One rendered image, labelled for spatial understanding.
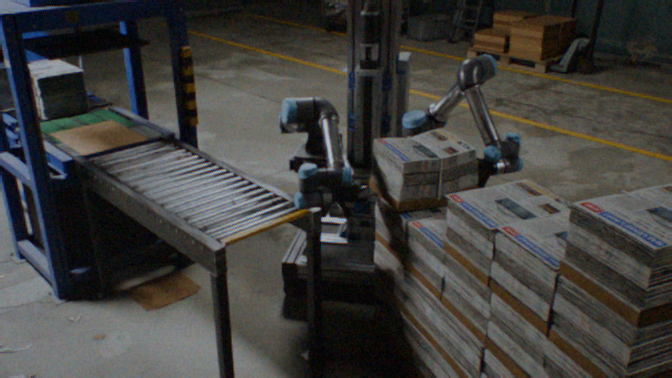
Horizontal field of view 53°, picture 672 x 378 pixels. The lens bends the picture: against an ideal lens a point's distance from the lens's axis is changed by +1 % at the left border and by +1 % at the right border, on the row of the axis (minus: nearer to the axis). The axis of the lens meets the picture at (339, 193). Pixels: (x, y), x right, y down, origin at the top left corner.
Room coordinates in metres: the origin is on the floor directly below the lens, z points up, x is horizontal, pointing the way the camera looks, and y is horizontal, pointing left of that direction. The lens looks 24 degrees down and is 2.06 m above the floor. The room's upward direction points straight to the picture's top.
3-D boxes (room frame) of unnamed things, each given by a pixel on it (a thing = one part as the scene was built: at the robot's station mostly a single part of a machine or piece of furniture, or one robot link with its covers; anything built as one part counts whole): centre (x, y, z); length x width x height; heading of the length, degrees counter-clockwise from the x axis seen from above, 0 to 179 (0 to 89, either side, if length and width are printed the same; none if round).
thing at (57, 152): (3.67, 1.42, 0.75); 0.70 x 0.65 x 0.10; 43
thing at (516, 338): (2.24, -0.57, 0.42); 1.17 x 0.39 x 0.83; 23
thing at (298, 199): (2.55, 0.13, 0.87); 0.11 x 0.08 x 0.09; 113
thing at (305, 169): (2.55, 0.11, 0.97); 0.11 x 0.08 x 0.11; 99
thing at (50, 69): (4.09, 1.81, 0.93); 0.38 x 0.30 x 0.26; 43
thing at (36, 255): (3.67, 1.42, 0.38); 0.94 x 0.69 x 0.63; 133
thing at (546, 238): (1.86, -0.74, 1.06); 0.37 x 0.28 x 0.01; 114
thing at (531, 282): (1.85, -0.74, 0.95); 0.38 x 0.29 x 0.23; 114
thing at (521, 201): (2.11, -0.60, 1.06); 0.37 x 0.29 x 0.01; 113
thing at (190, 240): (2.75, 0.92, 0.74); 1.34 x 0.05 x 0.12; 43
